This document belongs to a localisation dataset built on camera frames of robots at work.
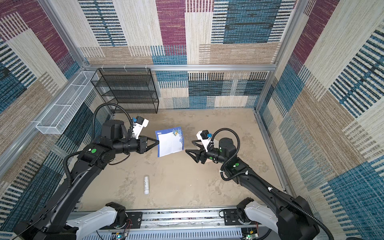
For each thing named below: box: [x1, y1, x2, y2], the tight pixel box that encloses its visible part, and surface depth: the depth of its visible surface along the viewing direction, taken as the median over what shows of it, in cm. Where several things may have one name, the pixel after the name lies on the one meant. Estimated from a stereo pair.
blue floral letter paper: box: [155, 126, 184, 158], surface depth 76 cm
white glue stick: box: [144, 176, 150, 195], surface depth 85 cm
